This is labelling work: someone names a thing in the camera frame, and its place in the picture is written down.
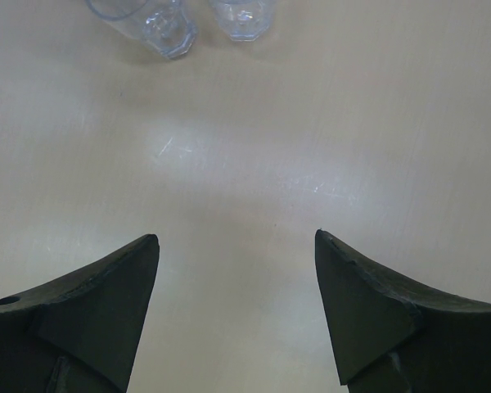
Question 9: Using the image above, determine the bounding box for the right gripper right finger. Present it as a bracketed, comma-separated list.
[314, 230, 491, 392]

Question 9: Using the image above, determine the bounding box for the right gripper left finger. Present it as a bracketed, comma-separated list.
[0, 234, 160, 392]

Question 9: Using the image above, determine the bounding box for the cluster clear glass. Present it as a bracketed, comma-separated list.
[209, 0, 277, 42]
[85, 0, 197, 60]

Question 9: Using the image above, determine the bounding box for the cluster back clear glass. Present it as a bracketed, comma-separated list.
[209, 0, 277, 42]

